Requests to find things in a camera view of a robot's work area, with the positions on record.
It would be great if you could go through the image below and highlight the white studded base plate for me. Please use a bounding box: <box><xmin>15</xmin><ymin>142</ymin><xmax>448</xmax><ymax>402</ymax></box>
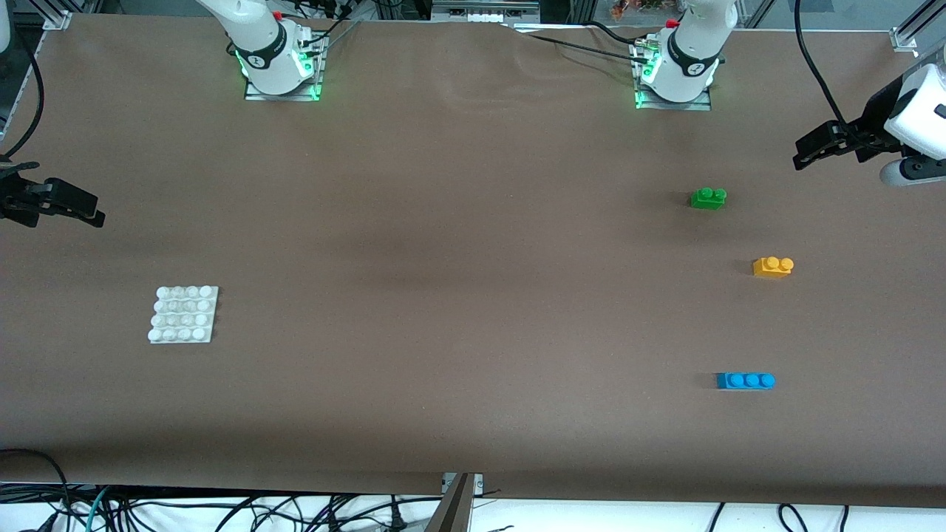
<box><xmin>147</xmin><ymin>284</ymin><xmax>220</xmax><ymax>345</ymax></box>

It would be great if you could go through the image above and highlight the brown paper table cover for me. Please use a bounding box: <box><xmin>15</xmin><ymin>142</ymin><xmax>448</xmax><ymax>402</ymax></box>
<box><xmin>0</xmin><ymin>13</ymin><xmax>946</xmax><ymax>509</ymax></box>

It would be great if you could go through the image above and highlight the metal bracket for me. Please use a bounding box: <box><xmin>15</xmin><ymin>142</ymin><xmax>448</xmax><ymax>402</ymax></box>
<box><xmin>425</xmin><ymin>473</ymin><xmax>485</xmax><ymax>532</ymax></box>

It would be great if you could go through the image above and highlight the blue three-stud block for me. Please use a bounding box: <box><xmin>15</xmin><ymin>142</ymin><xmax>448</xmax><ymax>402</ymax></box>
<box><xmin>716</xmin><ymin>372</ymin><xmax>777</xmax><ymax>391</ymax></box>

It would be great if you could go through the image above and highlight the aluminium frame rail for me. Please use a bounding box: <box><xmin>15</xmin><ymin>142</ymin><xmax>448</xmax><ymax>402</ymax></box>
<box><xmin>0</xmin><ymin>7</ymin><xmax>75</xmax><ymax>141</ymax></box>
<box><xmin>891</xmin><ymin>0</ymin><xmax>946</xmax><ymax>52</ymax></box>

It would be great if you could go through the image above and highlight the white power strip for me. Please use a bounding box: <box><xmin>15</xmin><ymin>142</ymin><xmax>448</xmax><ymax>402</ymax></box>
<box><xmin>431</xmin><ymin>0</ymin><xmax>540</xmax><ymax>23</ymax></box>

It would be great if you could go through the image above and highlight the teal cable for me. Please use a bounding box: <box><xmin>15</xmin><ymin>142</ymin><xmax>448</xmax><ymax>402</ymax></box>
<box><xmin>70</xmin><ymin>486</ymin><xmax>112</xmax><ymax>532</ymax></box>

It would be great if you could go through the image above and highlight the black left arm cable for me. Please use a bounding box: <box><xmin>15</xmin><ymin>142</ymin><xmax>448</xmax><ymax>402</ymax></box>
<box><xmin>794</xmin><ymin>0</ymin><xmax>851</xmax><ymax>128</ymax></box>

